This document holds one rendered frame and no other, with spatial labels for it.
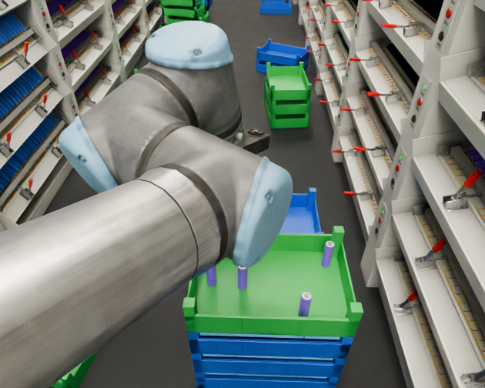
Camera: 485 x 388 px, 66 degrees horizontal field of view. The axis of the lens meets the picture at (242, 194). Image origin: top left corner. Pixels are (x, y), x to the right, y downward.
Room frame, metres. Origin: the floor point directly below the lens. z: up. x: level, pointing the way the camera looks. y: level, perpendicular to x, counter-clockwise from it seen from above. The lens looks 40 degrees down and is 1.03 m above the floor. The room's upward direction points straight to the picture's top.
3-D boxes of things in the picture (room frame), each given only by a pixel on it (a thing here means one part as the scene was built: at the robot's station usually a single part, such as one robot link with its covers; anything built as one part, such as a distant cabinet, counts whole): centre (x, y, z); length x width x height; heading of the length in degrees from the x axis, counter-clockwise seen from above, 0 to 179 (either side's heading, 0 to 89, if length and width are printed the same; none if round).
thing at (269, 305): (0.45, -0.05, 0.44); 0.30 x 0.20 x 0.08; 88
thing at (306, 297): (0.39, -0.11, 0.44); 0.02 x 0.02 x 0.06
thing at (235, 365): (0.45, -0.05, 0.28); 0.30 x 0.20 x 0.08; 88
